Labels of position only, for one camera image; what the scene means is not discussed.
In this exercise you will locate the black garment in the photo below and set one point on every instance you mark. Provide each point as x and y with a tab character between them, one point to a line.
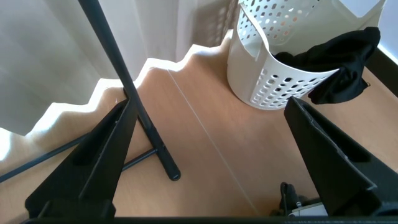
342	56

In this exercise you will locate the beige curtain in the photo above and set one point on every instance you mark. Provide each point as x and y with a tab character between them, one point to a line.
46	46

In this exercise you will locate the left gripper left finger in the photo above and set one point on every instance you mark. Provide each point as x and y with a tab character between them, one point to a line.
102	174

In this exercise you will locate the white laundry basket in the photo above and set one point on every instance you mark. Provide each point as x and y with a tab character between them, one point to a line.
245	71

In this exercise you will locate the black clothes rack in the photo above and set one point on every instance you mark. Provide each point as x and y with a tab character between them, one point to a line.
109	46

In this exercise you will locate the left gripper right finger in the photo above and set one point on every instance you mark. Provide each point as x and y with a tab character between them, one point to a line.
335	183

